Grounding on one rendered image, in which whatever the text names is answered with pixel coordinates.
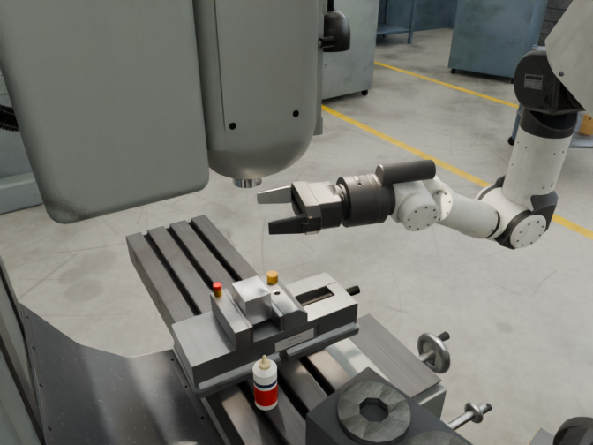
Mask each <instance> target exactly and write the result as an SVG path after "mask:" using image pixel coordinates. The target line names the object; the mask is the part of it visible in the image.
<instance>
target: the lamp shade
mask: <svg viewBox="0 0 593 445"><path fill-rule="evenodd" d="M331 36H333V37H334V39H335V45H334V46H333V47H328V48H323V52H342V51H346V50H349V48H350V28H349V22H348V18H347V17H346V16H345V15H343V14H342V13H341V12H340V11H337V10H336V9H334V10H327V14H326V15H324V35H323V37H331Z"/></svg>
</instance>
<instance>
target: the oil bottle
mask: <svg viewBox="0 0 593 445"><path fill-rule="evenodd" d="M252 369H253V385H254V398H255V404H256V406H257V407H258V408H260V409H261V410H264V411H267V410H271V409H273V408H274V407H275V406H276V405H277V403H278V384H277V365H276V364H275V362H273V361H272V360H270V359H267V358H266V355H264V356H263V357H262V359H261V360H259V361H258V362H256V363H255V364H254V366H253V368H252Z"/></svg>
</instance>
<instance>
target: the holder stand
mask: <svg viewBox="0 0 593 445"><path fill-rule="evenodd" d="M305 445H473V444H472V443H471V442H469V441H468V440H466V439H465V438H464V437H462V436H461V435H460V434H458V433H457V432H456V431H455V430H454V429H452V428H451V427H450V426H448V425H447V424H445V423H444V422H443V421H441V420H440V419H438V418H437V417H435V416H434V415H433V414H431V413H430V412H429V411H427V410H426V409H425V408H424V407H423V406H421V405H420V404H418V403H417V402H416V401H414V400H413V399H412V398H410V397H409V396H407V395H406V394H405V393H403V392H402V391H401V390H399V389H398V388H397V387H396V386H394V385H393V384H392V383H390V382H389V381H387V380H386V379H385V378H383V377H382V376H381V375H379V374H378V373H376V372H375V371H374V370H372V369H371V368H370V367H369V366H368V367H366V368H365V369H364V370H363V371H361V372H360V373H359V374H357V375H356V376H355V377H353V378H352V379H351V380H350V381H348V382H347V383H345V384H344V385H343V386H341V387H340V388H339V389H337V390H336V391H335V392H334V393H333V394H332V395H331V396H329V397H328V398H326V399H325V400H324V401H322V402H321V403H320V404H318V405H317V406H316V407H314V408H313V409H312V410H311V411H309V412H308V413H307V414H306V435H305Z"/></svg>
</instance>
